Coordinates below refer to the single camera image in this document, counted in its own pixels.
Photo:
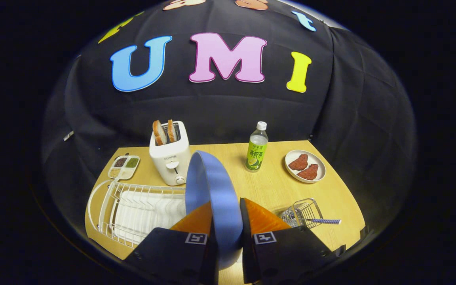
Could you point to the green label drink bottle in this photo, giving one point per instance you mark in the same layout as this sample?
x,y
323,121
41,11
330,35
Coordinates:
x,y
256,152

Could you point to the black backdrop cloth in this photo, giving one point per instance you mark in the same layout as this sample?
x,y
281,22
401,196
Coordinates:
x,y
350,99

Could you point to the white toaster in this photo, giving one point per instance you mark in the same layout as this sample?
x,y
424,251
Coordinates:
x,y
170,162

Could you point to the white round dish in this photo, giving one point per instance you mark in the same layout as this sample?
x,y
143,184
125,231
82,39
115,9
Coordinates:
x,y
318,163

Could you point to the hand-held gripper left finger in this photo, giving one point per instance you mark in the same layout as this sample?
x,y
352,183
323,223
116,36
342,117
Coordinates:
x,y
172,257

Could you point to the white clip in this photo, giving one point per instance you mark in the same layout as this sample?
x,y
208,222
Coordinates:
x,y
68,135

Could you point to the blue plate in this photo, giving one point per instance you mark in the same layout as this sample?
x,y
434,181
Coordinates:
x,y
212,186

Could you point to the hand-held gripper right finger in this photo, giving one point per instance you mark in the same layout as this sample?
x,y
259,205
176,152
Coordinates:
x,y
245,245

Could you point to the toasted bread slice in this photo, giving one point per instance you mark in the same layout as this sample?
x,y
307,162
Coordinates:
x,y
159,133
171,131

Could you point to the white divided seasoning tray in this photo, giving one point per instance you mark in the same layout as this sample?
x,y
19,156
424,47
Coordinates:
x,y
124,167

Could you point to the red meat slice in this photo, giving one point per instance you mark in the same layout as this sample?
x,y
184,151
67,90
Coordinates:
x,y
308,172
298,162

